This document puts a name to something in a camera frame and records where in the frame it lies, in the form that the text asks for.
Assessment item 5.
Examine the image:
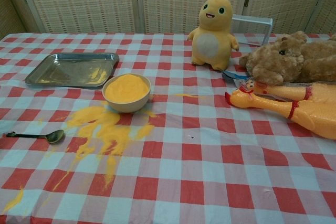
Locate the metal spoon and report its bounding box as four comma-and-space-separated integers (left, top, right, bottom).
5, 129, 66, 145

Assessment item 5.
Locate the white wire rack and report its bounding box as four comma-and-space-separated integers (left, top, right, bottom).
230, 14, 273, 47

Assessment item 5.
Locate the woven folding screen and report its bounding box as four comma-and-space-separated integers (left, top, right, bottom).
0, 0, 336, 36

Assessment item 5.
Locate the spilled yellow liquid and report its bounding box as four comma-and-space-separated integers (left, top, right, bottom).
5, 104, 158, 217

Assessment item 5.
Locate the yellow plush dinosaur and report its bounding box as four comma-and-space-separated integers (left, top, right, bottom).
188, 0, 240, 71

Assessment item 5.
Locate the brown teddy bear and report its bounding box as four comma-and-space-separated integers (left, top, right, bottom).
238, 30, 336, 86

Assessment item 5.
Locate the off-white bowl yellow powder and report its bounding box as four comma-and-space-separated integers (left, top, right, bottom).
102, 73, 152, 113

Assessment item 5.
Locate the yellow rubber chicken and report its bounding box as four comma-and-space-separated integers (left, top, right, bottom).
240, 80, 336, 104
225, 89, 336, 140

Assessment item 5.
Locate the metal tray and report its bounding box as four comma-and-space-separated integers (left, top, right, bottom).
25, 52, 120, 89

